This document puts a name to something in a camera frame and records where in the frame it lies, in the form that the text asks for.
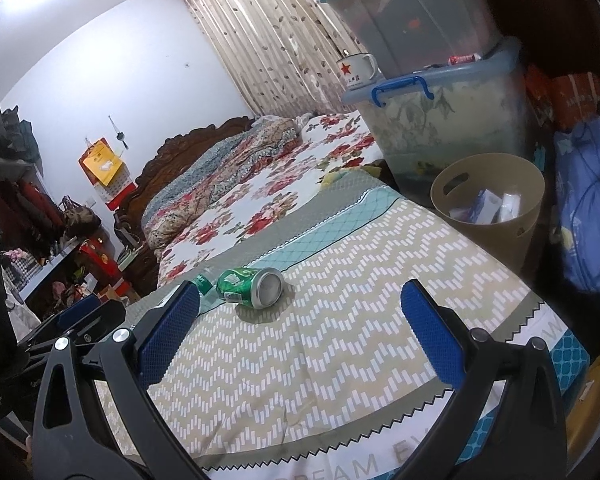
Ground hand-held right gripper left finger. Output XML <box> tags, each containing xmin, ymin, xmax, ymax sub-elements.
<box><xmin>30</xmin><ymin>280</ymin><xmax>211</xmax><ymax>480</ymax></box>

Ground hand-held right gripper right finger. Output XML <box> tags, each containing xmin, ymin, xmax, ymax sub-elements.
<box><xmin>400</xmin><ymin>279</ymin><xmax>568</xmax><ymax>480</ymax></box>

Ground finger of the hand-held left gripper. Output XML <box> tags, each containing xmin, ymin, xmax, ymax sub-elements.
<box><xmin>17</xmin><ymin>294</ymin><xmax>127</xmax><ymax>361</ymax></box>

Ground green drink can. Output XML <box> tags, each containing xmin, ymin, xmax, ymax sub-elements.
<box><xmin>216</xmin><ymin>266</ymin><xmax>286</xmax><ymax>309</ymax></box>

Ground beige plastic waste bin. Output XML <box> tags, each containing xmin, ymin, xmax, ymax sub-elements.
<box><xmin>430</xmin><ymin>152</ymin><xmax>546</xmax><ymax>273</ymax></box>

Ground brown paper bag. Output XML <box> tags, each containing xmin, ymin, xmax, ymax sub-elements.
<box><xmin>100</xmin><ymin>282</ymin><xmax>131</xmax><ymax>306</ymax></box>

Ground red gift box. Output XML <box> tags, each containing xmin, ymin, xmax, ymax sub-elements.
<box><xmin>77</xmin><ymin>237</ymin><xmax>123</xmax><ymax>286</ymax></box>

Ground grey shelf rack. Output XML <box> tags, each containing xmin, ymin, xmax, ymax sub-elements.
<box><xmin>0</xmin><ymin>157</ymin><xmax>106</xmax><ymax>321</ymax></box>

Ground brown patterned handbag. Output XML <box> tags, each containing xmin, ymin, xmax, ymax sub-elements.
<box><xmin>60</xmin><ymin>195</ymin><xmax>102</xmax><ymax>238</ymax></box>

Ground beige zigzag blanket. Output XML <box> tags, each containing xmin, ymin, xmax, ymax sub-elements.
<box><xmin>92</xmin><ymin>170</ymin><xmax>591</xmax><ymax>480</ymax></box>

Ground hanging dark red clothes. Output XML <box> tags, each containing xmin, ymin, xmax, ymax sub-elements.
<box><xmin>0</xmin><ymin>180</ymin><xmax>66</xmax><ymax>256</ymax></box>

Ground patchwork floral quilt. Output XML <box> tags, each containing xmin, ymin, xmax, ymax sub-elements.
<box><xmin>141</xmin><ymin>114</ymin><xmax>311</xmax><ymax>261</ymax></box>

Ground carved wooden headboard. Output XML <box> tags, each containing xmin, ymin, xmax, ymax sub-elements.
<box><xmin>115</xmin><ymin>116</ymin><xmax>255</xmax><ymax>297</ymax></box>

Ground black bags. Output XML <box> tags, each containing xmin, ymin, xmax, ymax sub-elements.
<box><xmin>0</xmin><ymin>87</ymin><xmax>41</xmax><ymax>166</ymax></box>

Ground clear storage bin blue lid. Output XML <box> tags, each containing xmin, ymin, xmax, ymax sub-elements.
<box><xmin>341</xmin><ymin>37</ymin><xmax>536</xmax><ymax>191</ymax></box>

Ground blue cloth bundle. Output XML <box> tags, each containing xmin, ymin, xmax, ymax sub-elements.
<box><xmin>552</xmin><ymin>120</ymin><xmax>600</xmax><ymax>293</ymax></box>

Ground red floral bed sheet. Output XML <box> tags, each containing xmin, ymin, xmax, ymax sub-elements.
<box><xmin>157</xmin><ymin>112</ymin><xmax>381</xmax><ymax>288</ymax></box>

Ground white enamel mug red star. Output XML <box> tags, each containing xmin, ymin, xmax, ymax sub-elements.
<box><xmin>336</xmin><ymin>52</ymin><xmax>379</xmax><ymax>87</ymax></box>

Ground orange cardboard box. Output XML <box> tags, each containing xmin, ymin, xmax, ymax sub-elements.
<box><xmin>525</xmin><ymin>62</ymin><xmax>600</xmax><ymax>128</ymax></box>

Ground leaf print curtain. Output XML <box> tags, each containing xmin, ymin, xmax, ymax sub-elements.
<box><xmin>172</xmin><ymin>0</ymin><xmax>376</xmax><ymax>118</ymax></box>

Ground clear storage box teal lid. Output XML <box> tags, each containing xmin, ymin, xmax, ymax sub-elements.
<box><xmin>317</xmin><ymin>0</ymin><xmax>503</xmax><ymax>63</ymax></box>

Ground red yellow wall calendar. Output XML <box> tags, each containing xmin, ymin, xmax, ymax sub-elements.
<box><xmin>78</xmin><ymin>136</ymin><xmax>138</xmax><ymax>211</ymax></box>

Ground hanging wall ornament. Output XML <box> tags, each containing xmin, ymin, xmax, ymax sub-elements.
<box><xmin>107</xmin><ymin>114</ymin><xmax>130</xmax><ymax>151</ymax></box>

